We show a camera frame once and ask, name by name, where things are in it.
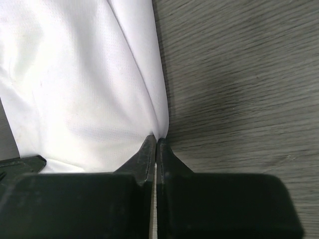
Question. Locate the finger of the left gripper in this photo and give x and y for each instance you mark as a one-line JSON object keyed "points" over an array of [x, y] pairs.
{"points": [[12, 169]]}

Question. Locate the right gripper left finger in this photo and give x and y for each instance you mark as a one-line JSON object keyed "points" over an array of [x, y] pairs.
{"points": [[108, 205]]}

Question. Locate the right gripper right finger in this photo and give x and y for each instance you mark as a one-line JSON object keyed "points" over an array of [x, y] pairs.
{"points": [[221, 205]]}

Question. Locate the white t-shirt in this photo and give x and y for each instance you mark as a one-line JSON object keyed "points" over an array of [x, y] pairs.
{"points": [[81, 81]]}

